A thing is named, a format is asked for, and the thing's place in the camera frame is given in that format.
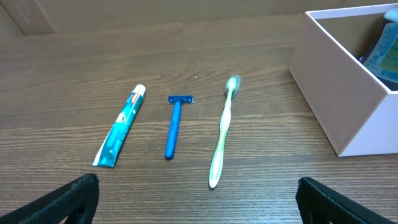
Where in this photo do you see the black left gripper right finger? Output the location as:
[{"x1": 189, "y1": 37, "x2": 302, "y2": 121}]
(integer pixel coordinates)
[{"x1": 295, "y1": 177, "x2": 394, "y2": 224}]

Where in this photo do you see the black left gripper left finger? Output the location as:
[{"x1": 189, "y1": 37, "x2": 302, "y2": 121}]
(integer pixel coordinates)
[{"x1": 1, "y1": 173, "x2": 100, "y2": 223}]

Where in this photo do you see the teal toothpaste tube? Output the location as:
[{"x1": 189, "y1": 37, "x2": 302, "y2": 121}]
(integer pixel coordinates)
[{"x1": 91, "y1": 84, "x2": 146, "y2": 167}]

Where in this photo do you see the blue disposable razor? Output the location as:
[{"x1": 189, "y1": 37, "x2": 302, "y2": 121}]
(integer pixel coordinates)
[{"x1": 165, "y1": 95, "x2": 194, "y2": 160}]

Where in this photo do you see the green white toothbrush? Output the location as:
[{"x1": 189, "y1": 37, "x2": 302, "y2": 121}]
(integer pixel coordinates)
[{"x1": 208, "y1": 75, "x2": 241, "y2": 189}]

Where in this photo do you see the clear pump soap bottle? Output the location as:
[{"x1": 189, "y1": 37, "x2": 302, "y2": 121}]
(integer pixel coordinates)
[{"x1": 359, "y1": 8, "x2": 397, "y2": 91}]

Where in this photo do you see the white cardboard box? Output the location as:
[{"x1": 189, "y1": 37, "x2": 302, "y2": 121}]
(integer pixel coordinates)
[{"x1": 289, "y1": 3, "x2": 397, "y2": 157}]

